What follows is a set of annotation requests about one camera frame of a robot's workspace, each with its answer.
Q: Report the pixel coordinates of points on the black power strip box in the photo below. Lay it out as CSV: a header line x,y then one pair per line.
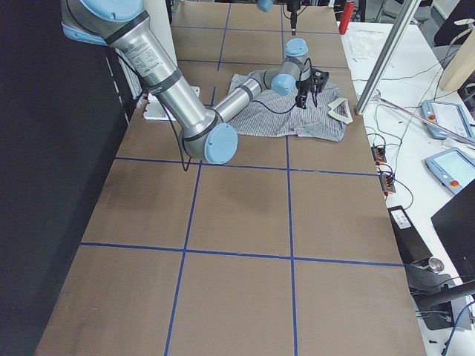
x,y
412,248

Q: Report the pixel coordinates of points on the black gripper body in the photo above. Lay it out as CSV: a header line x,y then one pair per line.
x,y
305,87
293,16

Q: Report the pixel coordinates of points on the metal reacher grabber tool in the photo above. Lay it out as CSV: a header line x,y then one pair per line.
x,y
430,122

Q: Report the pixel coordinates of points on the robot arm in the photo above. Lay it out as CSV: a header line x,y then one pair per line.
x,y
266,5
205,132

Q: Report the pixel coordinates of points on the blue teach pendant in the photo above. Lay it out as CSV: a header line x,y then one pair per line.
x,y
453,168
448,115

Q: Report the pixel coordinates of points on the navy white striped polo shirt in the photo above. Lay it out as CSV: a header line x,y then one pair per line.
x,y
272,115

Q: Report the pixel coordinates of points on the black monitor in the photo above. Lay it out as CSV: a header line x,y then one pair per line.
x,y
454,225

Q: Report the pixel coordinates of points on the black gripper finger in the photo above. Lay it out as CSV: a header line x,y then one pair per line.
x,y
301,101

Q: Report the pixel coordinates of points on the aluminium frame post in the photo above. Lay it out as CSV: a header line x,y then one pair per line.
x,y
395,36

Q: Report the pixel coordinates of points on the near blue teach pendant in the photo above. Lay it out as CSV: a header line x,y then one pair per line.
x,y
453,168

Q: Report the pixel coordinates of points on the orange black connector block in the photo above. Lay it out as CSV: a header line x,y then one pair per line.
x,y
378,152

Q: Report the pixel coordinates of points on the red cylinder bottle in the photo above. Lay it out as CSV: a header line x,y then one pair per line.
x,y
346,16

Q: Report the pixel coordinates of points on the far blue teach pendant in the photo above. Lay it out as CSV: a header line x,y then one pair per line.
x,y
448,115

